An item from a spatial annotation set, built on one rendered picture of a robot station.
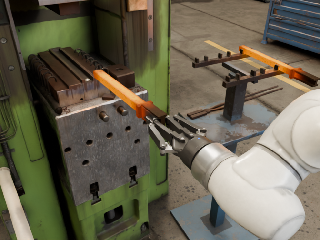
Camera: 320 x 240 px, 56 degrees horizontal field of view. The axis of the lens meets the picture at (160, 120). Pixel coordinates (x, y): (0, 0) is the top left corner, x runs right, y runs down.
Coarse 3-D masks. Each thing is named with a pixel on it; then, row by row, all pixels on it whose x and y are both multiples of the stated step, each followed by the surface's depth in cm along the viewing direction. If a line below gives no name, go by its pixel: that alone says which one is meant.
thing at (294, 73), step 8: (240, 48) 137; (248, 48) 134; (256, 56) 129; (264, 56) 126; (272, 64) 121; (280, 64) 118; (288, 72) 115; (296, 72) 112; (304, 72) 110; (304, 80) 110; (312, 80) 107
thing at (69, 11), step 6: (48, 6) 114; (54, 6) 107; (60, 6) 104; (66, 6) 105; (72, 6) 106; (78, 6) 107; (60, 12) 105; (66, 12) 106; (72, 12) 107; (78, 12) 108
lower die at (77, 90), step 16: (64, 48) 142; (48, 64) 125; (64, 64) 124; (80, 64) 123; (48, 80) 114; (64, 80) 112; (80, 80) 111; (96, 80) 113; (64, 96) 109; (80, 96) 112; (96, 96) 116
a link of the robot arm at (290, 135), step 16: (304, 96) 54; (288, 112) 53; (304, 112) 48; (272, 128) 54; (288, 128) 50; (304, 128) 47; (272, 144) 52; (288, 144) 50; (304, 144) 47; (288, 160) 50; (304, 160) 48; (304, 176) 52
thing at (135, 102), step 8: (96, 72) 100; (104, 72) 100; (104, 80) 95; (112, 80) 94; (112, 88) 91; (120, 88) 89; (120, 96) 87; (128, 96) 84; (136, 96) 84; (128, 104) 85; (136, 104) 80; (144, 104) 78; (152, 104) 78; (136, 112) 80; (152, 112) 74; (160, 112) 74; (144, 120) 79; (160, 120) 73
